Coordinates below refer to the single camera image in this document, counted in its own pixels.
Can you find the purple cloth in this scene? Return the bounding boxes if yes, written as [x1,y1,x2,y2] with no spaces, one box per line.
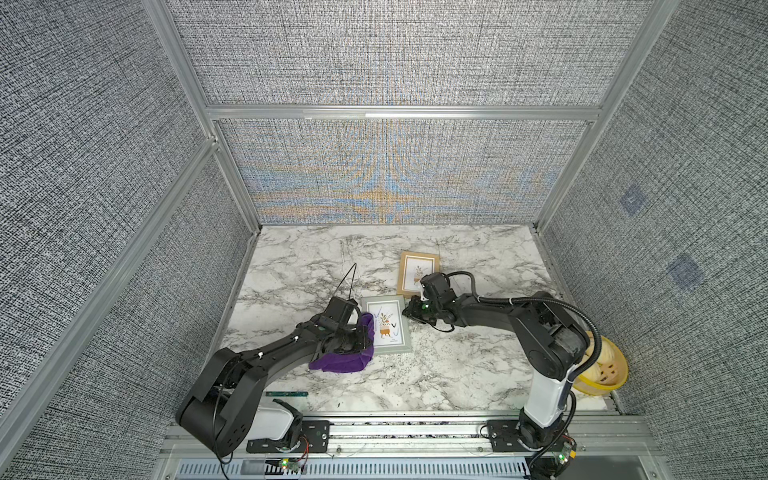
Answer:
[309,313,375,373]

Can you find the light wooden picture frame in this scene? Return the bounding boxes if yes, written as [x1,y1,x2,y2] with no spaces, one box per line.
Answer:
[396,251,440,296]

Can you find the grey green picture frame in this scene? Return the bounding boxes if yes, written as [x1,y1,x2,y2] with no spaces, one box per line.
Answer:
[361,295,412,356]

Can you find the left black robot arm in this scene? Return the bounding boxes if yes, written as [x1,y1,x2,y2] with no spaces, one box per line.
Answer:
[175,320,374,457]

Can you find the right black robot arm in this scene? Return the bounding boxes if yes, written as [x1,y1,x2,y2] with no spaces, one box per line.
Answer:
[402,271,602,453]

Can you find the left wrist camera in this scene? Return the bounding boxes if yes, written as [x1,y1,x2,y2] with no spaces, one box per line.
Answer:
[320,296,359,330]

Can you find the green handled fork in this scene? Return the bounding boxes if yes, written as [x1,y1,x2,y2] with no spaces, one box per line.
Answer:
[264,391,309,398]

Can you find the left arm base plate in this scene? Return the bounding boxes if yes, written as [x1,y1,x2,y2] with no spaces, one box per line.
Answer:
[246,420,331,455]

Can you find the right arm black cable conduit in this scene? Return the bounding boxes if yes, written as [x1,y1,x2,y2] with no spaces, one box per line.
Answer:
[446,270,603,421]

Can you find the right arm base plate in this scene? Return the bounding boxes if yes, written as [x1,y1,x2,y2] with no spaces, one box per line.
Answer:
[485,419,567,454]

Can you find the aluminium front rail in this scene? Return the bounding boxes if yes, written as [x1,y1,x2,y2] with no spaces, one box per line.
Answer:
[155,413,667,460]

